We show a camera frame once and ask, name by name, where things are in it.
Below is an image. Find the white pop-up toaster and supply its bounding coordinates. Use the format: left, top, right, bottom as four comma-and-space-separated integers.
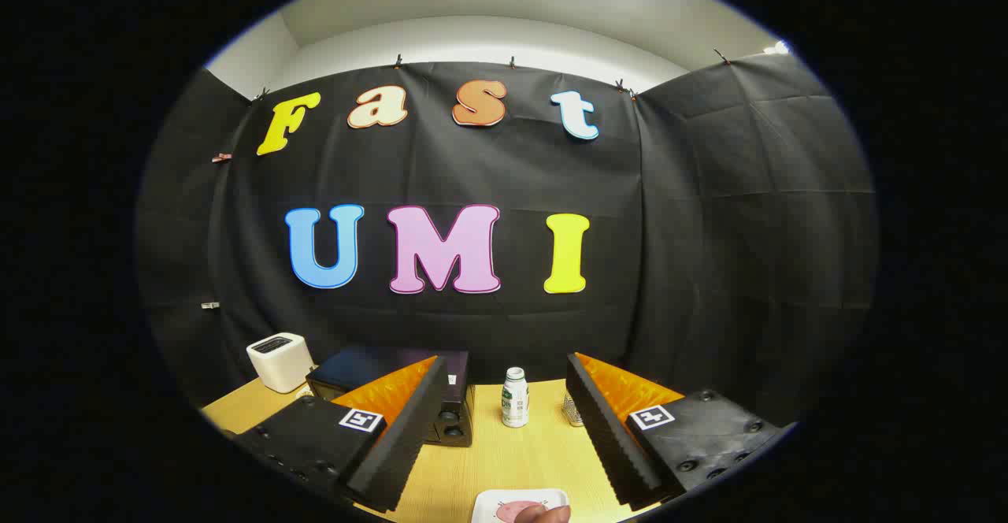
246, 332, 317, 395

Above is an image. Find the black toaster oven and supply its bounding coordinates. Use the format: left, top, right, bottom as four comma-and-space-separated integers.
306, 345, 476, 448

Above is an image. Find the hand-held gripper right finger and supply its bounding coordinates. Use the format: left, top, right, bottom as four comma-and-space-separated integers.
565, 351, 796, 512

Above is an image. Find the white square plate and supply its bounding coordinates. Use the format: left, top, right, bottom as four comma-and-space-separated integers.
471, 488, 570, 523

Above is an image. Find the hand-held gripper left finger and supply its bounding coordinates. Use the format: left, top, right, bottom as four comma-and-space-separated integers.
233, 354, 450, 514

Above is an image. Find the white bottle green label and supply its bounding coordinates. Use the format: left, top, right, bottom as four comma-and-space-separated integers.
501, 366, 531, 429

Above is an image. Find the pink round food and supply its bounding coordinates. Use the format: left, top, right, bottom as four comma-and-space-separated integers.
495, 500, 546, 523

